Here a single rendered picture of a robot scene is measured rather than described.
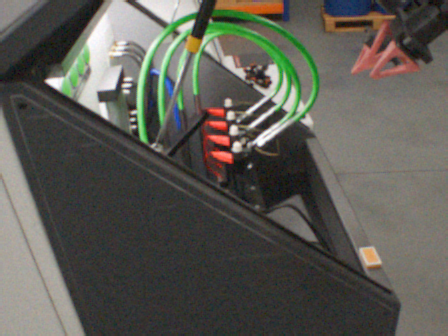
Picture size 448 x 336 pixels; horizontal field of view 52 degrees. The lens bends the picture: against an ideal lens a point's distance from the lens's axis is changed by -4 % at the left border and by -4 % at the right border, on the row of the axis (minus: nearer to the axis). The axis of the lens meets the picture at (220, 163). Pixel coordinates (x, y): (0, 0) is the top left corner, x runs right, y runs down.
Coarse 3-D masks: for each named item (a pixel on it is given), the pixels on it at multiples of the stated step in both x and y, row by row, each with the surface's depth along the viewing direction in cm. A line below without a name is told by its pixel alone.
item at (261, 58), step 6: (246, 54) 199; (252, 54) 199; (258, 54) 198; (264, 54) 197; (234, 60) 194; (240, 60) 193; (246, 60) 193; (252, 60) 192; (258, 60) 191; (264, 60) 191; (270, 60) 190; (240, 66) 187; (246, 66) 187
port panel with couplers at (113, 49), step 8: (104, 32) 108; (112, 32) 118; (104, 40) 107; (112, 40) 116; (120, 40) 119; (112, 48) 114; (120, 48) 114; (112, 56) 111; (120, 56) 111; (112, 64) 114; (128, 80) 123; (128, 88) 120; (128, 112) 129; (136, 112) 129; (136, 120) 125
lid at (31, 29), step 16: (48, 0) 50; (64, 0) 50; (80, 0) 50; (32, 16) 51; (48, 16) 51; (64, 16) 51; (16, 32) 51; (32, 32) 52; (48, 32) 52; (0, 48) 52; (16, 48) 52; (32, 48) 53; (0, 64) 53; (16, 64) 54; (0, 80) 55
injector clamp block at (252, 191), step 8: (248, 152) 130; (248, 160) 126; (216, 168) 124; (232, 176) 120; (248, 176) 119; (256, 176) 119; (232, 184) 117; (248, 184) 116; (256, 184) 116; (232, 192) 114; (248, 192) 113; (256, 192) 113; (248, 200) 111; (256, 200) 110; (256, 208) 108; (264, 208) 107
